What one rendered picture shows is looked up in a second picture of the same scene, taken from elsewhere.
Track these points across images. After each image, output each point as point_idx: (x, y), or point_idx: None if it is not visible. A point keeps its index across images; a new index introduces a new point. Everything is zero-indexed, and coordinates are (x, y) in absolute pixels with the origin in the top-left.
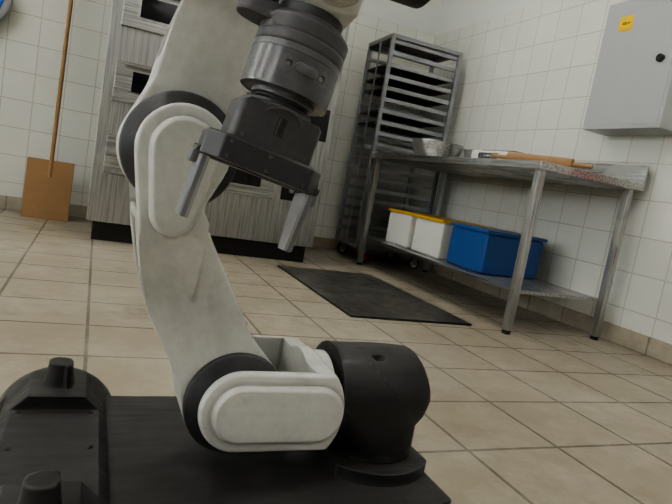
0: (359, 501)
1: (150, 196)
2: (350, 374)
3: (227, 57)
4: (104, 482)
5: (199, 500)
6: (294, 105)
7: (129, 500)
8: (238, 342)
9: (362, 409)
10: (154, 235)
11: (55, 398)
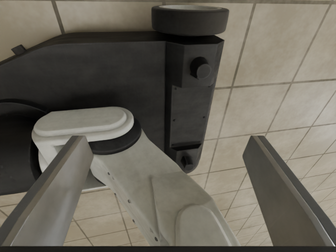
0: (32, 85)
1: (225, 235)
2: (23, 154)
3: None
4: (168, 98)
5: (126, 89)
6: None
7: (157, 90)
8: (113, 159)
9: (18, 133)
10: (201, 202)
11: (188, 148)
